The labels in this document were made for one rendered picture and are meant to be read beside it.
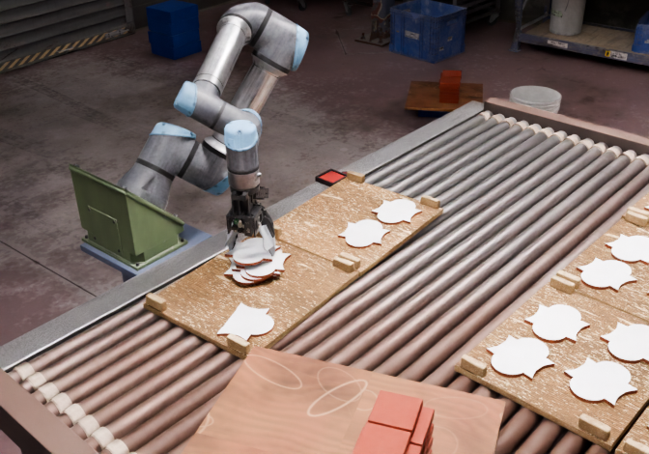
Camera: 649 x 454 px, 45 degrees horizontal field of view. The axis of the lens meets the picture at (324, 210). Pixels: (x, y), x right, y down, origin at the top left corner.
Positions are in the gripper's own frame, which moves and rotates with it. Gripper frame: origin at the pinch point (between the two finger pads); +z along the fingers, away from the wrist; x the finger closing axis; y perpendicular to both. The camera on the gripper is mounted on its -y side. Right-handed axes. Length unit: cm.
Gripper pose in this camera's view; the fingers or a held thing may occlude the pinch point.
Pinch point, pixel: (252, 249)
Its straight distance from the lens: 200.1
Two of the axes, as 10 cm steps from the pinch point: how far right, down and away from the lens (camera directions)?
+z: 0.2, 8.7, 4.9
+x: 9.8, 0.9, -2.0
